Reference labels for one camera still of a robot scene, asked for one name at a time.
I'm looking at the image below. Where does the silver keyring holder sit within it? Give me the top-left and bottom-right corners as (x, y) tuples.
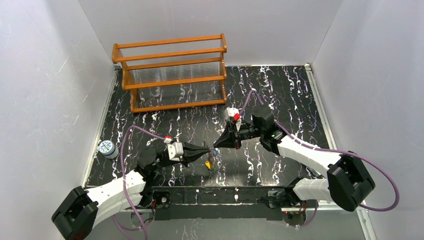
(203, 141), (217, 172)

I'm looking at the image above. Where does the yellow key tag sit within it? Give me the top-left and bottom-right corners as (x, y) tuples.
(204, 161), (212, 170)

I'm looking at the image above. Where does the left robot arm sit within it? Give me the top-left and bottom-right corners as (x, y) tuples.
(51, 142), (211, 240)

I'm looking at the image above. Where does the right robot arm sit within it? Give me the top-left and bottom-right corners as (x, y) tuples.
(213, 113), (376, 212)

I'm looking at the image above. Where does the blue white tape roll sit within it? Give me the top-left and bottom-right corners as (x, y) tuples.
(98, 140), (119, 160)

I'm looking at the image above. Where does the orange wooden shelf rack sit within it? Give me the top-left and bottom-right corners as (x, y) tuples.
(111, 33), (228, 113)

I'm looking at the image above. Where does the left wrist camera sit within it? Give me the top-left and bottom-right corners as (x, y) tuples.
(163, 136), (184, 162)

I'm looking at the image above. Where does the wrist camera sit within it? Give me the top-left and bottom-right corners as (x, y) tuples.
(163, 136), (184, 162)
(223, 107), (242, 132)

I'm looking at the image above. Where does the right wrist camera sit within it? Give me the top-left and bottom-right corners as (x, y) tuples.
(223, 107), (242, 132)

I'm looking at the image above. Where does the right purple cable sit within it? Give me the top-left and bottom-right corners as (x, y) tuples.
(238, 89), (400, 229)

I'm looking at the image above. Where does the purple cable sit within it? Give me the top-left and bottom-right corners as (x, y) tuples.
(238, 89), (400, 229)
(111, 125), (171, 240)

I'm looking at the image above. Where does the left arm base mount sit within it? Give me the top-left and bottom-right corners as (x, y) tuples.
(129, 188), (171, 210)

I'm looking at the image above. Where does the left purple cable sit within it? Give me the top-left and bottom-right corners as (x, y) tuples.
(111, 125), (171, 240)

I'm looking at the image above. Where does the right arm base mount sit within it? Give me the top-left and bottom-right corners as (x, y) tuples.
(256, 188), (315, 222)

